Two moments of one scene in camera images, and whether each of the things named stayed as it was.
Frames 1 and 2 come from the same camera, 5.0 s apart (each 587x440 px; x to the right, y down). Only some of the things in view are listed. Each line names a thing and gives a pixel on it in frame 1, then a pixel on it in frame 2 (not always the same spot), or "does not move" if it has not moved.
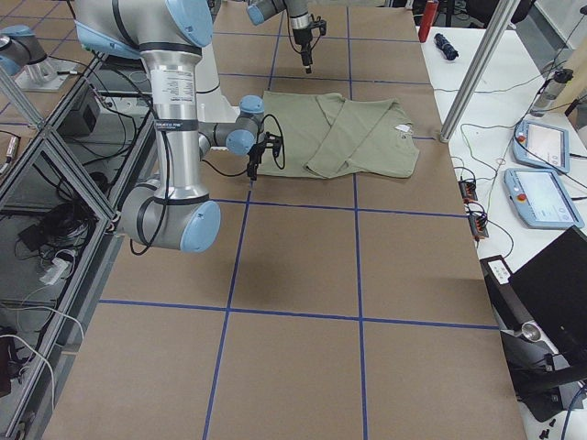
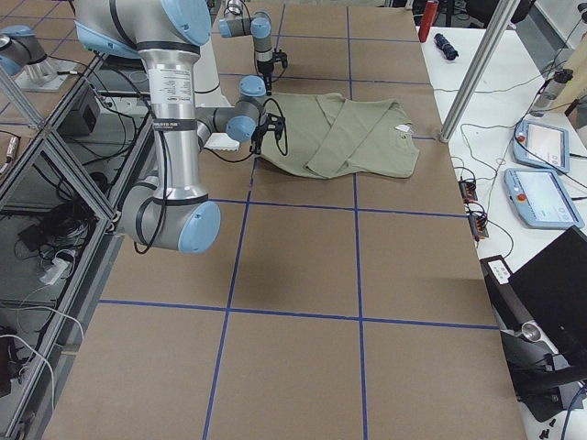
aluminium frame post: [497, 26] does not move
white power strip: [58, 268] does not move
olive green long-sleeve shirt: [324, 135] does not move
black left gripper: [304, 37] -> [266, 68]
